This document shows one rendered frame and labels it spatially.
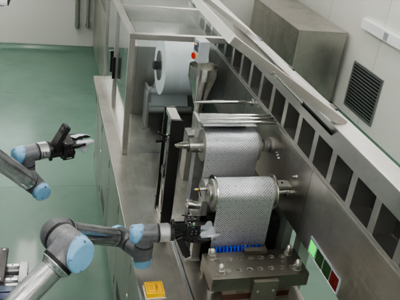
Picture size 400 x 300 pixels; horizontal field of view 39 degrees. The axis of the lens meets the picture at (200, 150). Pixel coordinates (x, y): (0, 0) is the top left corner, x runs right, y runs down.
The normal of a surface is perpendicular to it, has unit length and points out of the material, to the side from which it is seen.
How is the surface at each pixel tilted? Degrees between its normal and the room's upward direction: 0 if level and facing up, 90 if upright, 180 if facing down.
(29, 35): 90
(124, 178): 0
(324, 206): 90
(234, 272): 0
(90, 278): 0
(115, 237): 71
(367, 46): 90
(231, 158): 92
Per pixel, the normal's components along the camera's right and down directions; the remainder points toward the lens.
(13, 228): 0.12, -0.88
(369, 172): -0.96, 0.00
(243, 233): 0.24, 0.47
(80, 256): 0.80, 0.30
